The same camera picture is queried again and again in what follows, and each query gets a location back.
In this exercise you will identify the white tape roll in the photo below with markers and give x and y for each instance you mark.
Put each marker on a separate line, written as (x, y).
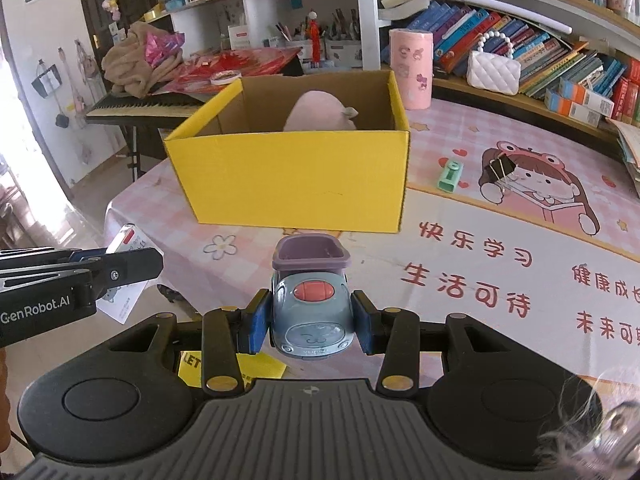
(225, 77)

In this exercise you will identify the black electric piano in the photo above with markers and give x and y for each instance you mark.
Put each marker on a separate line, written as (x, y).
(168, 110)

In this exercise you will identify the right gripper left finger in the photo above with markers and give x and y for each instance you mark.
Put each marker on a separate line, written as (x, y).
(225, 333)

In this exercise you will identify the pink cylinder container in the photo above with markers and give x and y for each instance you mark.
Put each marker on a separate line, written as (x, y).
(411, 60)

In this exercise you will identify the beige cloth bundle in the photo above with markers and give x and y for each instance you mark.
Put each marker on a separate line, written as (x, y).
(146, 57)

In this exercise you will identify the lower orange blue box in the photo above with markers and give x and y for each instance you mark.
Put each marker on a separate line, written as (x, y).
(570, 109)

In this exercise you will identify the stack of papers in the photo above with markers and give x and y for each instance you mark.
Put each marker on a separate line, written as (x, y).
(628, 138)

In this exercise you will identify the red paper sheets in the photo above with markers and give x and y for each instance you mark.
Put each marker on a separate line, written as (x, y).
(193, 76)

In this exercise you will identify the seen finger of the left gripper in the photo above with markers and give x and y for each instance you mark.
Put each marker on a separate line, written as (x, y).
(126, 268)

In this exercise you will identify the red figurine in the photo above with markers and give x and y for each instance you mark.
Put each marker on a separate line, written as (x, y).
(313, 32)

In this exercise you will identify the large pink plush toy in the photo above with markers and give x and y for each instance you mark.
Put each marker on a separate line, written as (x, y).
(320, 111)

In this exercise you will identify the orange blue box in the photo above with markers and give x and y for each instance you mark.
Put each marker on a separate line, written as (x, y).
(570, 109)
(585, 97)

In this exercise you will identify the red dictionary book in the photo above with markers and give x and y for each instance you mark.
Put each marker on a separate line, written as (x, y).
(626, 91)

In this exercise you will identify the blue toy car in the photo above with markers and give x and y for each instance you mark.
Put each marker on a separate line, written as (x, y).
(311, 316)

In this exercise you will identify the white quilted pearl handbag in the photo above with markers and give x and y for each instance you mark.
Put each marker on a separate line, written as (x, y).
(493, 72)

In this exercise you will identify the upper orange blue box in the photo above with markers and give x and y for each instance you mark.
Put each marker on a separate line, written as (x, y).
(585, 97)

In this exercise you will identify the black binder clip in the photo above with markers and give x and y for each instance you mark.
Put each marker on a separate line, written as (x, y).
(499, 169)

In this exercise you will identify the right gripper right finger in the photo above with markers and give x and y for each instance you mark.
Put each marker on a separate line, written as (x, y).
(393, 334)

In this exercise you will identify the yellow cardboard box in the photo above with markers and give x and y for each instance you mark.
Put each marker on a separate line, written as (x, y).
(237, 166)

